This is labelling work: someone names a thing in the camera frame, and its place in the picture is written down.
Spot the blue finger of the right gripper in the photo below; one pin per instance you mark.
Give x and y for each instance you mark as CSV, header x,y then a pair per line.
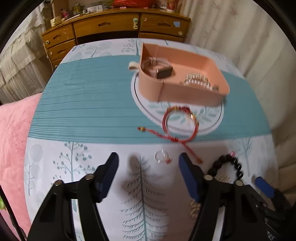
x,y
264,187

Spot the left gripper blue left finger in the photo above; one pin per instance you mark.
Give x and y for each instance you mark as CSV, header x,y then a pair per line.
x,y
104,176

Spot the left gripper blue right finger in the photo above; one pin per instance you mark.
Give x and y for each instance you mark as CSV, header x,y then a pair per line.
x,y
193,177

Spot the gold rhinestone hair claw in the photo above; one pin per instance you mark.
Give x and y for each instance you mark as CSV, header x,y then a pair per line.
x,y
200,80

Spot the rose gold smart watch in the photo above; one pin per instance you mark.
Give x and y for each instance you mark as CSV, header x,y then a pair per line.
x,y
158,68

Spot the tree print tablecloth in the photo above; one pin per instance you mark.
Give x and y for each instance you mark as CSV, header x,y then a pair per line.
x,y
91,107

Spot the pink plastic tray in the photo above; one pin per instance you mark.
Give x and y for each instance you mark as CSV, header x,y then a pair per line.
x,y
183,62

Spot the pink blanket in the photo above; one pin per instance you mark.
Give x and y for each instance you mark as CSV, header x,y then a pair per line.
x,y
16,118

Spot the white lace covered furniture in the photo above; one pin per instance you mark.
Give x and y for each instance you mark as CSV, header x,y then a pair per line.
x,y
25,69

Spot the cream floral curtain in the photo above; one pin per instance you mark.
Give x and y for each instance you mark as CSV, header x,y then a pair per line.
x,y
244,33

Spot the wooden desk with drawers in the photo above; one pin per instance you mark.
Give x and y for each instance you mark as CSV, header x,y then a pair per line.
x,y
113,24

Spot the red plastic bag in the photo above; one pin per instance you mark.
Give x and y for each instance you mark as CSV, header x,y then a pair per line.
x,y
133,3

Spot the red patterned paper cup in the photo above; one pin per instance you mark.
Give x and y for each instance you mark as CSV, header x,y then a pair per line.
x,y
171,5

